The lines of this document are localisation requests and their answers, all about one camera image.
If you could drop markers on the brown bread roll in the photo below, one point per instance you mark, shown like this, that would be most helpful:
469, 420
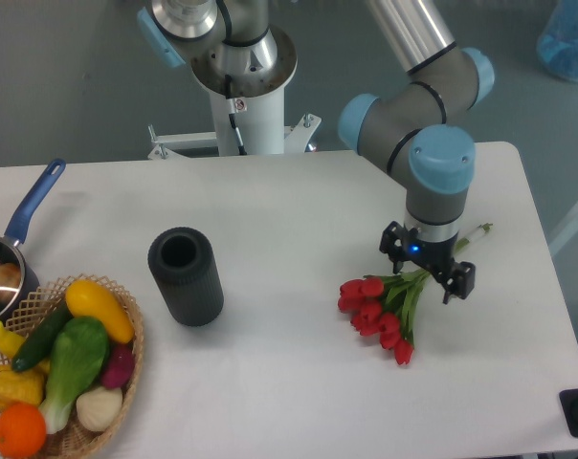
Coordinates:
10, 281

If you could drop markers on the blue plastic bag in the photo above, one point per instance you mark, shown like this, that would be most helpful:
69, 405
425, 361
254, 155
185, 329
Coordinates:
557, 46

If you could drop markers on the dark grey ribbed vase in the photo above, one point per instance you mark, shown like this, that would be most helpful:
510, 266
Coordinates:
182, 263

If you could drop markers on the yellow bell pepper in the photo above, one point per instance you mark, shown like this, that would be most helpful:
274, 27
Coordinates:
20, 387

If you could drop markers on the dark green cucumber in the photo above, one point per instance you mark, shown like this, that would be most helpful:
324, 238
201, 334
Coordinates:
39, 344

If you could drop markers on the blue handled saucepan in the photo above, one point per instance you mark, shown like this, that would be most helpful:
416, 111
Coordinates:
17, 229

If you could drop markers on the green bok choy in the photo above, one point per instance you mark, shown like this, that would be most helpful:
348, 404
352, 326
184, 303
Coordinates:
79, 351

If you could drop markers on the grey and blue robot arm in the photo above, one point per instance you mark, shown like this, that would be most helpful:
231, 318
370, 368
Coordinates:
411, 137

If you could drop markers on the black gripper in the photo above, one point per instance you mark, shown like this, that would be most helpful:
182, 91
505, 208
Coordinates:
431, 248

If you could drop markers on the purple red onion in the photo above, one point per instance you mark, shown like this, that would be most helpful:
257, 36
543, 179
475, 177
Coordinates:
119, 367

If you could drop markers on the white garlic bulb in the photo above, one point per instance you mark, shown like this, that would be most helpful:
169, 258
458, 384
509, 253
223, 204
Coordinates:
98, 408

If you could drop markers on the small yellow banana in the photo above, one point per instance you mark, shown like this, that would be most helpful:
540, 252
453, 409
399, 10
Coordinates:
10, 342

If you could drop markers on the yellow squash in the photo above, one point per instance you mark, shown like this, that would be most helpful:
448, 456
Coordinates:
86, 298

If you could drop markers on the red tulip bouquet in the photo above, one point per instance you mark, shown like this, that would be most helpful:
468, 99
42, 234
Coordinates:
384, 307

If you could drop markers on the orange fruit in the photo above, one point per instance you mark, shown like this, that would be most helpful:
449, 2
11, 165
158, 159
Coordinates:
22, 431

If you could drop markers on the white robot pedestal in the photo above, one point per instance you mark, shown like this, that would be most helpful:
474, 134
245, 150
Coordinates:
246, 89

